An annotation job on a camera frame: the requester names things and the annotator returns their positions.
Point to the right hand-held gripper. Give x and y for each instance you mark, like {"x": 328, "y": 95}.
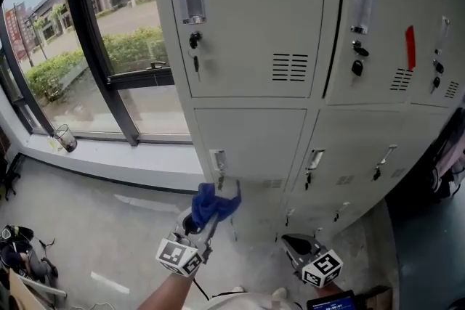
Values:
{"x": 319, "y": 266}

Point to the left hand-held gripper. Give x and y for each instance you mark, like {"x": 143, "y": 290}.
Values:
{"x": 178, "y": 254}

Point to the blue cloth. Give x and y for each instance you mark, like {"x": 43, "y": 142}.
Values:
{"x": 207, "y": 205}

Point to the grey metal locker doors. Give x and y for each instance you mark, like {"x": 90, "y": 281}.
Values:
{"x": 254, "y": 11}

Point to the person's left forearm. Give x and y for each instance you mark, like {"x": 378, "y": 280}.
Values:
{"x": 169, "y": 292}

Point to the person's right forearm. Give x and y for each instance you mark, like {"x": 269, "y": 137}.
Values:
{"x": 332, "y": 289}

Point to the black locker keys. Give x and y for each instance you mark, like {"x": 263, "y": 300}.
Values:
{"x": 357, "y": 68}

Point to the black screen device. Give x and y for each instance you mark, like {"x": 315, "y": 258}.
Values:
{"x": 332, "y": 301}

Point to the white window sill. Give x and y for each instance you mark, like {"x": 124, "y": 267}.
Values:
{"x": 120, "y": 159}

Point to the clear glass cup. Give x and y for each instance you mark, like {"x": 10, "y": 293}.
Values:
{"x": 66, "y": 139}

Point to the hanging dark clothes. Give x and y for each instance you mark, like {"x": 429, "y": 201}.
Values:
{"x": 447, "y": 156}

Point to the brown cardboard box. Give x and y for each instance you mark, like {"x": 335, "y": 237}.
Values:
{"x": 23, "y": 295}

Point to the black chair base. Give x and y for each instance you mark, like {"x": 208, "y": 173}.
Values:
{"x": 9, "y": 176}

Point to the red tape strip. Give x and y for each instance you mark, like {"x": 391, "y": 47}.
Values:
{"x": 411, "y": 47}

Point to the black window frame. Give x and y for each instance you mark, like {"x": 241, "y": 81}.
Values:
{"x": 92, "y": 58}

